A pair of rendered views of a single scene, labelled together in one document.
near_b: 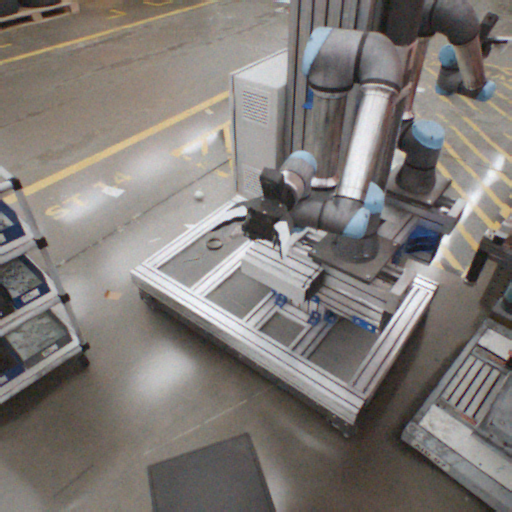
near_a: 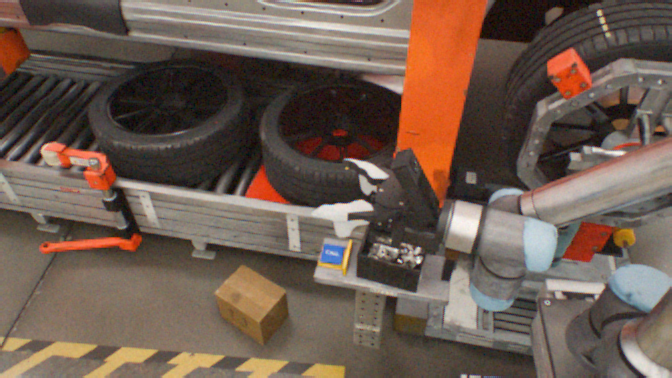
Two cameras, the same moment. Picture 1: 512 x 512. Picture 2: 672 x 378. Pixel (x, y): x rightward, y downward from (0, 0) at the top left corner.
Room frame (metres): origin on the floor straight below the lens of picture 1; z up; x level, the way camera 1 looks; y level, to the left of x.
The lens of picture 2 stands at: (2.25, -0.46, 1.82)
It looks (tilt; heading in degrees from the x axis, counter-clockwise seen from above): 46 degrees down; 238
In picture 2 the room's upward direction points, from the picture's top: straight up
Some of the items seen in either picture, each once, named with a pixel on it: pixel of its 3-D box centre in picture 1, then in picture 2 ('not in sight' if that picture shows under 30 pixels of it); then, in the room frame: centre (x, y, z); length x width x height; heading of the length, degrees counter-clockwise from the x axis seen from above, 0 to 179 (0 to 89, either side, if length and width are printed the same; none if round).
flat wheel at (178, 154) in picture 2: not in sight; (174, 119); (1.89, -2.41, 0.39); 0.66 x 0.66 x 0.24
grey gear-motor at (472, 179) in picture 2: not in sight; (462, 209); (1.06, -1.39, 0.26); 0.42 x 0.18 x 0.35; 46
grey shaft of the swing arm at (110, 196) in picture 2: not in sight; (114, 205); (2.26, -2.11, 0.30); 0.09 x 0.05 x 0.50; 136
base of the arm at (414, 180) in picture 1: (417, 170); (612, 334); (1.50, -0.61, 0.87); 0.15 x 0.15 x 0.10
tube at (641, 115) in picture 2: not in sight; (622, 124); (1.13, -0.94, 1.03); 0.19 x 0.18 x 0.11; 46
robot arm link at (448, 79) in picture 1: (450, 80); (498, 269); (1.75, -0.75, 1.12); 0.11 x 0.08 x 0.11; 39
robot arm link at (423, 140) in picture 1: (424, 142); (637, 306); (1.50, -0.61, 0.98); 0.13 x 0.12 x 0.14; 39
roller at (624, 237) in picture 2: not in sight; (618, 213); (0.82, -0.95, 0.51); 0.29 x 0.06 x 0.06; 46
